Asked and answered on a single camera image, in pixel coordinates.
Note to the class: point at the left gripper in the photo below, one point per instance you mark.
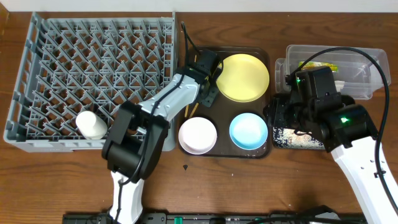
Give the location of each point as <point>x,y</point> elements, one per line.
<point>212,94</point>

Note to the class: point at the wooden chopstick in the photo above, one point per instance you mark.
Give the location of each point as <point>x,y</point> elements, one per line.
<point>186,111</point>
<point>193,110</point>

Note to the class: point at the pink white bowl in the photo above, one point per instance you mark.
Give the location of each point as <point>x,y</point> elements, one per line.
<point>197,135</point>

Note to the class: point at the light blue bowl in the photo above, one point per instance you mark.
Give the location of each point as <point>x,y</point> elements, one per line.
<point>248,131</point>

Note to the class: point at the white cup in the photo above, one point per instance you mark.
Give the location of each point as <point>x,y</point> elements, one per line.
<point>90,125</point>

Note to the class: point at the green yellow snack wrapper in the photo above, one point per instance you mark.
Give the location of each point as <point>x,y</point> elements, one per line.
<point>312,64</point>

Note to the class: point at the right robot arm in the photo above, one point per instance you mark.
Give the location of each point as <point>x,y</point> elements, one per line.
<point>346,130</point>

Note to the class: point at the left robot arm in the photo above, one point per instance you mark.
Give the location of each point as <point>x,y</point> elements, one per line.
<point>136,138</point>

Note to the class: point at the black waste tray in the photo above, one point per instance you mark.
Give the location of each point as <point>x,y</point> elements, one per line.
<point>274,112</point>

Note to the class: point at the spilled rice waste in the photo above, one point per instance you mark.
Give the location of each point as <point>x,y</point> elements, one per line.
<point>286,138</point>

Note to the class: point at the dark brown serving tray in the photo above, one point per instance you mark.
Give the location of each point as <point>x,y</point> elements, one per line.
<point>224,110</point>

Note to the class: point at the yellow round plate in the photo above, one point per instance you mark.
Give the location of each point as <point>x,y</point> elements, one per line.
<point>244,78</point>

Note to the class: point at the grey plastic dish rack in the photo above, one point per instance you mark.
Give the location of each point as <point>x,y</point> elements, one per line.
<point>70,65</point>

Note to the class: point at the clear plastic bin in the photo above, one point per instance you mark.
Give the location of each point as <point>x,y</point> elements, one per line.
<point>356,77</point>

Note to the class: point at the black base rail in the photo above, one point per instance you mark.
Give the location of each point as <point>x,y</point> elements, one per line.
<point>307,216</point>

